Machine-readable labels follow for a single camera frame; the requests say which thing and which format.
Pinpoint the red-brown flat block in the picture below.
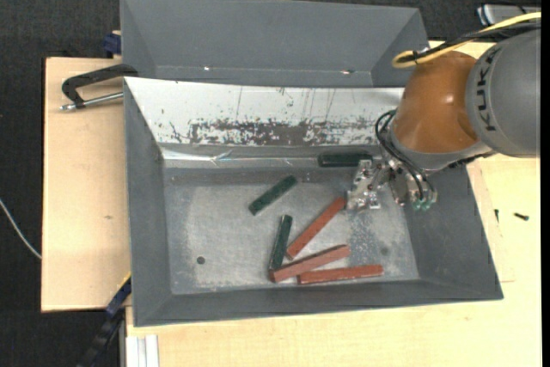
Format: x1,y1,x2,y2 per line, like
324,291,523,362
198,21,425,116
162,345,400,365
268,243,352,284
296,264,385,286
284,196,348,261

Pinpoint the pale flat board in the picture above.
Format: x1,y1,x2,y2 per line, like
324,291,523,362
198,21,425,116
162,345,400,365
40,56,132,313

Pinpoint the dark green flat block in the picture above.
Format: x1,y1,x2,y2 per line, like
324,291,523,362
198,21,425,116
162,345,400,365
247,174,299,217
317,152,375,168
268,214,294,271

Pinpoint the grey metal bin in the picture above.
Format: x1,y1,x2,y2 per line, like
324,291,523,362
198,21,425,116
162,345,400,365
119,0,504,328

